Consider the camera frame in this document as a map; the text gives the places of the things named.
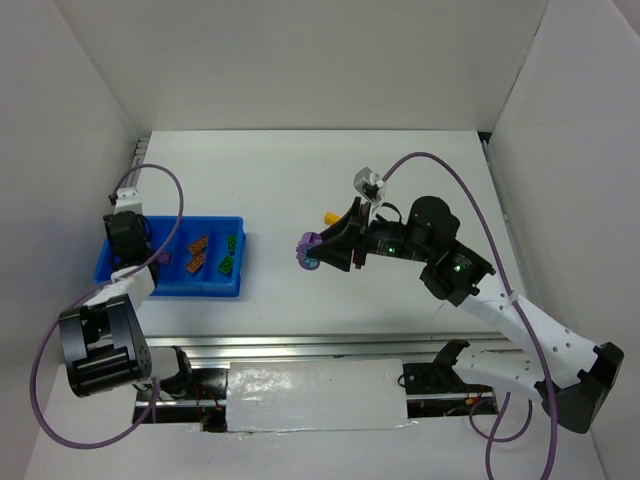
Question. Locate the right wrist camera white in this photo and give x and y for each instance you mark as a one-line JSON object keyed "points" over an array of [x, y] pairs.
{"points": [[371, 186]]}

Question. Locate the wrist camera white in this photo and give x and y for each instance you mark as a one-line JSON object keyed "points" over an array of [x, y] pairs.
{"points": [[371, 186], [126, 199]]}

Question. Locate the orange lego plate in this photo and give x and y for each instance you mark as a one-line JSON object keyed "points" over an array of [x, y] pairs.
{"points": [[198, 245], [195, 263]]}

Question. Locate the yellow lego brick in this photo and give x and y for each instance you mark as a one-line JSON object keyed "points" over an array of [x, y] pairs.
{"points": [[331, 218]]}

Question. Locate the blue compartment bin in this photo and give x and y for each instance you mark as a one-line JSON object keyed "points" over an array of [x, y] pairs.
{"points": [[213, 271]]}

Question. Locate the purple oval lego blue print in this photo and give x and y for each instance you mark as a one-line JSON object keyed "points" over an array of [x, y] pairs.
{"points": [[308, 241]]}

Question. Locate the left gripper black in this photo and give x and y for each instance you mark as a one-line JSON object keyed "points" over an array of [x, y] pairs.
{"points": [[130, 251]]}

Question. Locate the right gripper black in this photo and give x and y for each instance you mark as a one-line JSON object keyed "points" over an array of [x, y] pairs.
{"points": [[358, 240]]}

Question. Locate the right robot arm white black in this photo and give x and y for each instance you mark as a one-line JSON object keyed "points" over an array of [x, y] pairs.
{"points": [[568, 374]]}

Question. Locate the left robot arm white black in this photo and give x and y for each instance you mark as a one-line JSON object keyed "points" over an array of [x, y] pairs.
{"points": [[103, 343]]}

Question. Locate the purple lego brick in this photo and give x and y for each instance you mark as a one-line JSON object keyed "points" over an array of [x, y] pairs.
{"points": [[164, 258]]}

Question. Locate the green lego brick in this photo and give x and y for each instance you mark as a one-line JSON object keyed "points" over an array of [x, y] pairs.
{"points": [[231, 243], [226, 265]]}

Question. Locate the white foam block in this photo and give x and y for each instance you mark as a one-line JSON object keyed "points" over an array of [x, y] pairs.
{"points": [[331, 395]]}

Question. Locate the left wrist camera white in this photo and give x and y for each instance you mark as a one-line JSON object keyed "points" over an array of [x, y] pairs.
{"points": [[126, 199]]}

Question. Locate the aluminium rail frame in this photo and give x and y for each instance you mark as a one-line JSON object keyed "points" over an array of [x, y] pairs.
{"points": [[281, 183]]}

